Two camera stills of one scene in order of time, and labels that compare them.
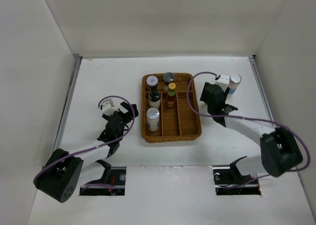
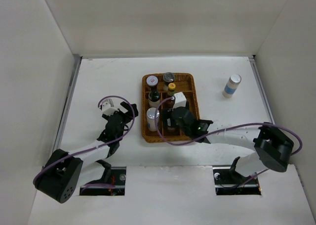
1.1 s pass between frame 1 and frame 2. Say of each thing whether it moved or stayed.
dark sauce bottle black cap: stayed
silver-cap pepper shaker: stayed
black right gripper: moved
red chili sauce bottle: stayed
